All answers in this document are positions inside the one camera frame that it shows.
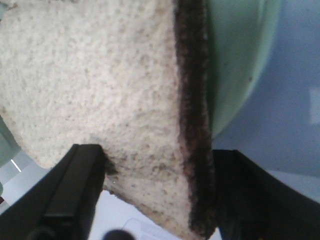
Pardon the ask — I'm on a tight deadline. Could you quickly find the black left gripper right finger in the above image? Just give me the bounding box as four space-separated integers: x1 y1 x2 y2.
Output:
212 149 320 240

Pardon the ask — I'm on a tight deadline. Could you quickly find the green round plate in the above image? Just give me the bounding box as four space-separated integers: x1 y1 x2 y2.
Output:
206 0 282 138

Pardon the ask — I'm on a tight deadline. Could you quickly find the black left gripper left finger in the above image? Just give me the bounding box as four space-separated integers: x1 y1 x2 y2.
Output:
0 144 104 240

